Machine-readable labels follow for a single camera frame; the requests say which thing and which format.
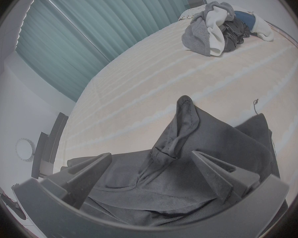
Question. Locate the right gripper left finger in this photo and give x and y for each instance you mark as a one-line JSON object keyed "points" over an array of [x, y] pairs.
{"points": [[79, 182]]}

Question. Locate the black T-shirt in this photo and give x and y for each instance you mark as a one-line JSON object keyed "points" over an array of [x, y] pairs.
{"points": [[168, 182]]}

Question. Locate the black chest of drawers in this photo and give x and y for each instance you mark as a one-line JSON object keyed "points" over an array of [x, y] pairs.
{"points": [[51, 145]]}

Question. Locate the bed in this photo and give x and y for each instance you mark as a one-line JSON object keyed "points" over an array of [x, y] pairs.
{"points": [[164, 88]]}

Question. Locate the grey bedside table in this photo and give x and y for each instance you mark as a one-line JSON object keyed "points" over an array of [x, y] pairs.
{"points": [[195, 2]]}

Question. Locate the blue-green curtain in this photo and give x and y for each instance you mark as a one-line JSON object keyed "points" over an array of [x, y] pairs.
{"points": [[59, 53], [119, 16]]}

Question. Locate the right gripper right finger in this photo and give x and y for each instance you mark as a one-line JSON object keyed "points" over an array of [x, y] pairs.
{"points": [[221, 180]]}

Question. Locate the pile of clothes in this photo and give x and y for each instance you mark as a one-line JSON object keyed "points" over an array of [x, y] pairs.
{"points": [[213, 31]]}

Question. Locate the white printed pillow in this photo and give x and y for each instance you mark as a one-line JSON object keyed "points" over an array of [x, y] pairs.
{"points": [[187, 15]]}

